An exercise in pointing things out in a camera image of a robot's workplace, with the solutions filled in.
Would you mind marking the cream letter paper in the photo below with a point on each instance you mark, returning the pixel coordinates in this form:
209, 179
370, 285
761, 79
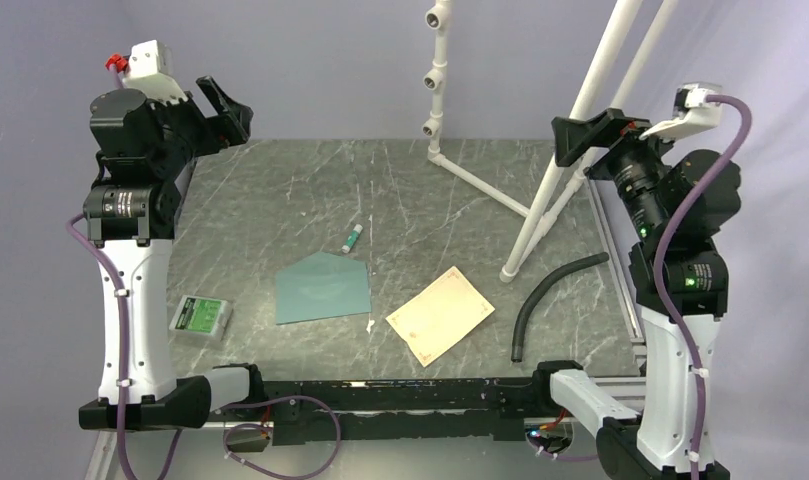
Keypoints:
440, 316

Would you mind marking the teal envelope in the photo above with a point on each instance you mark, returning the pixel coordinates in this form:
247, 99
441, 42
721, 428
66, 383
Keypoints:
321, 286

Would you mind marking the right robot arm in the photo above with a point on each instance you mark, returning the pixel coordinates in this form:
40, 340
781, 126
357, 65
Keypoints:
681, 286

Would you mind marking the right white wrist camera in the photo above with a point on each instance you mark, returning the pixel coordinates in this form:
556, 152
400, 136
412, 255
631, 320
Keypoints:
693, 113

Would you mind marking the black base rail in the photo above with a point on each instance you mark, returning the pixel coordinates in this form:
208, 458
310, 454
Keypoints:
501, 408

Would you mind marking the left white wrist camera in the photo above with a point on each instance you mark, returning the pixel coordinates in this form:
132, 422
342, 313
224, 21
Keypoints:
149, 69

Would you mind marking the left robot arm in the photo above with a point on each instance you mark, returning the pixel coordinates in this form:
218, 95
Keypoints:
131, 213

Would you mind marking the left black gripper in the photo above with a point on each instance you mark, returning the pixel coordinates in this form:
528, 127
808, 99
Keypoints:
231, 125

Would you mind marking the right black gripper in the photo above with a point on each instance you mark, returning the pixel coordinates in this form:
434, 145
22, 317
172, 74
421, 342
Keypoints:
574, 137

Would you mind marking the green label plastic box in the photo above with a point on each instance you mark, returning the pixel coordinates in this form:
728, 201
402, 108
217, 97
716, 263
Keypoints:
201, 318

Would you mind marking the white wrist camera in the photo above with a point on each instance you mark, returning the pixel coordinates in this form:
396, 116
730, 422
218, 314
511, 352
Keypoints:
693, 113
149, 69

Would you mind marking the green white glue stick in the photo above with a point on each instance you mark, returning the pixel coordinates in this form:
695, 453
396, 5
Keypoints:
351, 239

